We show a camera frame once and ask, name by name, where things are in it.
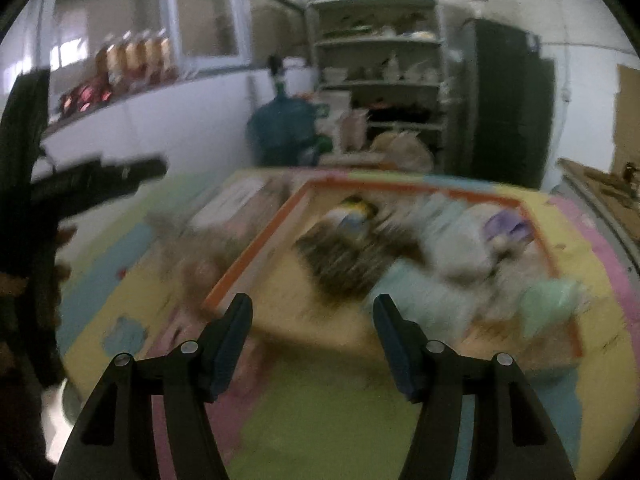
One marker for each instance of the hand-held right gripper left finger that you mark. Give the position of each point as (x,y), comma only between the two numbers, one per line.
(227,345)

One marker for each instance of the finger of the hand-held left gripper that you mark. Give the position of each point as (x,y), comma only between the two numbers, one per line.
(125,170)
(95,199)

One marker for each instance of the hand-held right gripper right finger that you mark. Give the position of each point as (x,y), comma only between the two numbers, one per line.
(397,350)

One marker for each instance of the small white tissue packet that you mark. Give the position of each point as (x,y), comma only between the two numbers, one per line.
(420,295)

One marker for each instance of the orange-edged cardboard tray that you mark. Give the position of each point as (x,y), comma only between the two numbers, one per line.
(290,300)

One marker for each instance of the yellow and blue soft item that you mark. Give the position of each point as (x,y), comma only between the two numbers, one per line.
(352,212)

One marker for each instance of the mint green fabric pouch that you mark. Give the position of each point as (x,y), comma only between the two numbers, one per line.
(545,305)

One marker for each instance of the purple fabric flower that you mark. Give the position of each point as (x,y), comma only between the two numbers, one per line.
(505,227)

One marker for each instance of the beige plush rabbit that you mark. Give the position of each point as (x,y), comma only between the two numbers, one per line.
(200,260)

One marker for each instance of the leopard print scrunchie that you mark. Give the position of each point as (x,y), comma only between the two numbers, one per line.
(345,260)

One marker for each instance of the large floral tissue pack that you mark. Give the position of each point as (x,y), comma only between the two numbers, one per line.
(230,202)

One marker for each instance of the white fluffy scrunchie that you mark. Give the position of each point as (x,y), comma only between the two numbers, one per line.
(460,245)

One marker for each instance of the blue water jug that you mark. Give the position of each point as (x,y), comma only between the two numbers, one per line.
(282,130)

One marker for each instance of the sliding glass window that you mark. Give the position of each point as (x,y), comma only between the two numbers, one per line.
(205,15)

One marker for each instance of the black water pump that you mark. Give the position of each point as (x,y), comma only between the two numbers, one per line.
(277,77)

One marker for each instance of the green packet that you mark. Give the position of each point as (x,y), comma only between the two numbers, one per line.
(317,147)

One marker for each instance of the translucent plastic bag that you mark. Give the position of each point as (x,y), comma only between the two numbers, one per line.
(402,150)

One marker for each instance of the pink plastic container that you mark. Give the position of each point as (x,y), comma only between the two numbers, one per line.
(354,130)

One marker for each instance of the wooden board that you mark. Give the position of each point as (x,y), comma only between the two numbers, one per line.
(600,177)

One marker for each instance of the dark refrigerator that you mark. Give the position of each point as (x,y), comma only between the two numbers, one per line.
(505,105)

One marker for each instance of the white shelf unit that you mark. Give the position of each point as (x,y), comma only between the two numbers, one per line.
(380,45)

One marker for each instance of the glass jar with red lid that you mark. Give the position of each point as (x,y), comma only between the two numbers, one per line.
(478,5)

